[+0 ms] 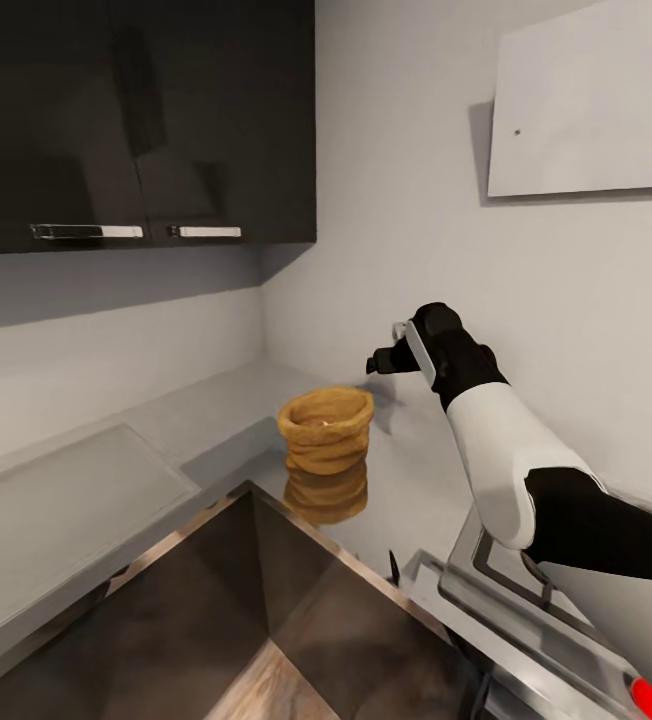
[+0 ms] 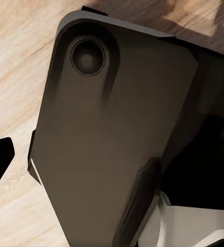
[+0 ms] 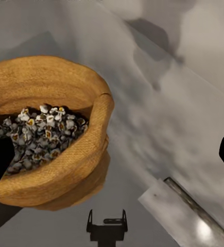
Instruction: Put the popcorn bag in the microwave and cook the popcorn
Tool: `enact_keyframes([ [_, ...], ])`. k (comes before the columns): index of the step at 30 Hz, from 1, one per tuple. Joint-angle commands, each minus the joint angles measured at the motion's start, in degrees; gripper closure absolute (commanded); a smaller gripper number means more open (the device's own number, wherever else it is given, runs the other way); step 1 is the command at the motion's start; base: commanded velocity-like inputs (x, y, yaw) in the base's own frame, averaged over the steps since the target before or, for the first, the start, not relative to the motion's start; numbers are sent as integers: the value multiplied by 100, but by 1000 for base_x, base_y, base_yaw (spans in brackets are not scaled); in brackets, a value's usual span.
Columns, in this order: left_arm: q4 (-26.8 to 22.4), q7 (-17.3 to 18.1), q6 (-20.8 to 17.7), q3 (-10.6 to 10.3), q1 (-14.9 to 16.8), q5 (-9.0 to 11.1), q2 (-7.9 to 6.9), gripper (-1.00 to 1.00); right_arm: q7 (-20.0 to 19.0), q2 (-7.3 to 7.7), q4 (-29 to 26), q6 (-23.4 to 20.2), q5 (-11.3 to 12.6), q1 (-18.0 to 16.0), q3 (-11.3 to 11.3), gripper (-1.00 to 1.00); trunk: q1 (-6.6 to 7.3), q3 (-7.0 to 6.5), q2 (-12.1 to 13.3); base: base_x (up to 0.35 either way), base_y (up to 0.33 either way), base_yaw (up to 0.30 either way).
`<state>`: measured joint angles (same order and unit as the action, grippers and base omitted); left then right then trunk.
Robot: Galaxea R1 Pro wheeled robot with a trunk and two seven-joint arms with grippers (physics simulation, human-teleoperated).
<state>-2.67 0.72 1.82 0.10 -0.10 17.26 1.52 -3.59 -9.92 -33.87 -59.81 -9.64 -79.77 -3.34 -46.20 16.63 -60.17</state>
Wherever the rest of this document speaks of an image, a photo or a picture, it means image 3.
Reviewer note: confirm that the popcorn bag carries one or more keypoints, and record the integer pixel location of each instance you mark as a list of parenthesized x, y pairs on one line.
[(31, 81)]

